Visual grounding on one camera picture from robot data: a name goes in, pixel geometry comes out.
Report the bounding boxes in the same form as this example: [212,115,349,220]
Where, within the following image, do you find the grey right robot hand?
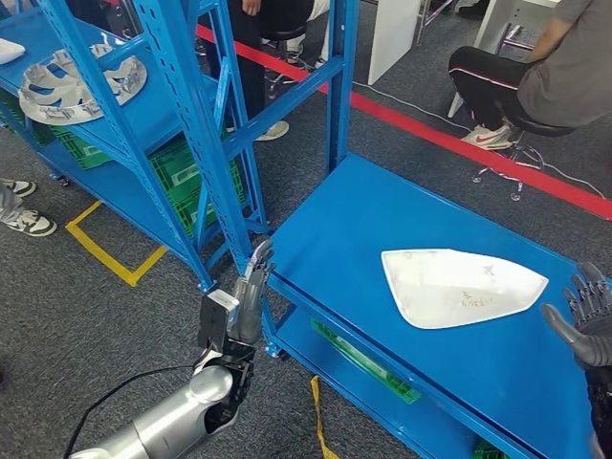
[541,261,612,372]

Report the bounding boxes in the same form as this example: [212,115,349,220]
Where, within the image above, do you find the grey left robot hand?
[232,238,275,346]

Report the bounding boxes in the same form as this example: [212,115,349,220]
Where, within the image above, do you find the white plastic car part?
[381,248,549,331]

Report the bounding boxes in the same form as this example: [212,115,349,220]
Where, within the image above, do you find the blue metal shelf rack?
[0,0,216,293]
[131,0,612,459]

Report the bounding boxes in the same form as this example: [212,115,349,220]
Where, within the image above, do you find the silver wheel cover part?
[18,44,148,126]

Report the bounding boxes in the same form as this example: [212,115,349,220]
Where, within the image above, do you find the small white plastic part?
[0,37,26,66]

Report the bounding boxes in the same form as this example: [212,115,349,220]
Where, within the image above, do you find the green plastic crate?
[472,440,508,459]
[33,123,113,171]
[148,136,247,239]
[310,318,422,405]

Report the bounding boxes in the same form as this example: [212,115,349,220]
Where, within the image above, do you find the black chrome stool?
[260,25,312,99]
[471,114,577,203]

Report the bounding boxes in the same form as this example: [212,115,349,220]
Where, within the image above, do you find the person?
[447,0,612,151]
[0,178,57,238]
[260,0,332,68]
[205,0,290,142]

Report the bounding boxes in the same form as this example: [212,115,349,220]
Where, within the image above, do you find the white panel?
[367,0,422,87]

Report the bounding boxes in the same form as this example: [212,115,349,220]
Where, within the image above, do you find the white desk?
[472,0,560,55]

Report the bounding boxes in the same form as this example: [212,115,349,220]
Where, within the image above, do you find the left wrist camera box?
[197,289,240,353]

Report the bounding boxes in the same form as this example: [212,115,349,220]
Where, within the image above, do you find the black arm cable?
[63,363,197,459]

